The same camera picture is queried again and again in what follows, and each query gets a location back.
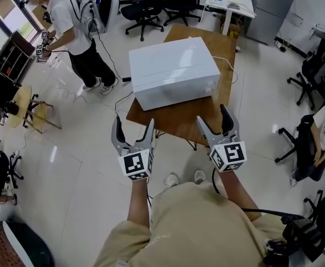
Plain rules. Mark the white and green pod seat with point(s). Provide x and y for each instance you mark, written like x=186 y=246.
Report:
x=31 y=246

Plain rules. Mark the person's beige shirt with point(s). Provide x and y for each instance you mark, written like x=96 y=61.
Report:
x=196 y=229

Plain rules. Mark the person's left white shoe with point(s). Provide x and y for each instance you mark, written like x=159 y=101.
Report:
x=171 y=179

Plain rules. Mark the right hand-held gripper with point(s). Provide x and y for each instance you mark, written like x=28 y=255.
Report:
x=230 y=154

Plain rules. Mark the person's left forearm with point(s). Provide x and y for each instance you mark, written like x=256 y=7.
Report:
x=137 y=202

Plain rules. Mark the person's white shoe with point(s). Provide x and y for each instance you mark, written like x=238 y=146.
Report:
x=199 y=177
x=171 y=179

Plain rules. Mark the yellow cardboard box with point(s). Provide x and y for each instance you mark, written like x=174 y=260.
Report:
x=230 y=28

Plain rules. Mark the person's right white shoe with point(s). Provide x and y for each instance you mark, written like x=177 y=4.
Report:
x=199 y=177

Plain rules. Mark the round wooden stool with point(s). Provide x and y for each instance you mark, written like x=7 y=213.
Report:
x=22 y=101

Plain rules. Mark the white desk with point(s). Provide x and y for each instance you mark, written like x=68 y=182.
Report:
x=240 y=5

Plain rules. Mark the black power adapter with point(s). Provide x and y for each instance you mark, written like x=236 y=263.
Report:
x=126 y=79

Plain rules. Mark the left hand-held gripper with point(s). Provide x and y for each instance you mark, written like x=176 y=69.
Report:
x=136 y=163

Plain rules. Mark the black open shelf unit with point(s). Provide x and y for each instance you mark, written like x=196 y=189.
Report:
x=10 y=57

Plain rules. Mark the person's right forearm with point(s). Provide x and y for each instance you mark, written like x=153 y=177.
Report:
x=237 y=193

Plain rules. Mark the white and black pod seat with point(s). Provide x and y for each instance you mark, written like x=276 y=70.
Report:
x=109 y=10

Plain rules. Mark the white appliance door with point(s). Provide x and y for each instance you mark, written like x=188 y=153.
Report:
x=173 y=93

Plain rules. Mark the grey cabinet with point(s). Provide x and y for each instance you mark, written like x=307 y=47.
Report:
x=271 y=12

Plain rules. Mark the wooden table with black legs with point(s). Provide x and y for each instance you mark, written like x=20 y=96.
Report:
x=179 y=121

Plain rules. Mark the black equipment pack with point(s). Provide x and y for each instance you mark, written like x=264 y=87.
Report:
x=301 y=232

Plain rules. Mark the white microwave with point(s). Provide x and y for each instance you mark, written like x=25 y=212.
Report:
x=171 y=63

